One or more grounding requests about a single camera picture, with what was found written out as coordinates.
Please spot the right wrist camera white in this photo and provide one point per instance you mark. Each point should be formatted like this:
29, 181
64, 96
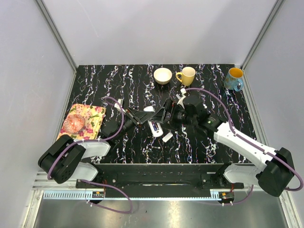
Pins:
181, 96

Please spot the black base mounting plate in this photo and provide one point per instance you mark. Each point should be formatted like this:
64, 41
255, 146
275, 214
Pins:
168, 178

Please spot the blue floral mug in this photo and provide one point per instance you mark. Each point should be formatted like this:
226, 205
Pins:
234, 79

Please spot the blue purple battery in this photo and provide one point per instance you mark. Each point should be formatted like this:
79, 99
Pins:
155, 126

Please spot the white battery cover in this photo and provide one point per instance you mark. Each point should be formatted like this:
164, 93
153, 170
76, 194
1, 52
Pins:
167, 137

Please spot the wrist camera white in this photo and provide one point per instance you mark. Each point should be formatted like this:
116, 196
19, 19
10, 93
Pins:
119, 104
181, 96

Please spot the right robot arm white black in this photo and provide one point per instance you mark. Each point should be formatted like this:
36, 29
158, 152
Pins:
270, 169

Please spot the floral rectangular tray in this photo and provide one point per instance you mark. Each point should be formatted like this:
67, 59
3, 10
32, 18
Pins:
93, 116

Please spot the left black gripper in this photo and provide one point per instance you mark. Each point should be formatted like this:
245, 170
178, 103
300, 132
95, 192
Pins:
132, 116

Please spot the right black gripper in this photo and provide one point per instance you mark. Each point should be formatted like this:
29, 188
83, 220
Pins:
167, 114

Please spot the white remote control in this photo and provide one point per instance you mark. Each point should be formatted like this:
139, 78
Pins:
155, 134

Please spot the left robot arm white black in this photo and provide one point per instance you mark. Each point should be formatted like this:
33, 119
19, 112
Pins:
62, 160

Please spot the cream ceramic bowl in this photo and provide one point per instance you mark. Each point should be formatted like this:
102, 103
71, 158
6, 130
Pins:
162, 76

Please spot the red patterned glass bowl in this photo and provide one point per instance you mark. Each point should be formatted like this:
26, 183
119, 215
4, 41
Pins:
73, 123

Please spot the yellow mug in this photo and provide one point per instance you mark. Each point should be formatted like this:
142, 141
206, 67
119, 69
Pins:
186, 76

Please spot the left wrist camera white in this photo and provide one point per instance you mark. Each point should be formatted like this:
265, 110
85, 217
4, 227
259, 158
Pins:
119, 104

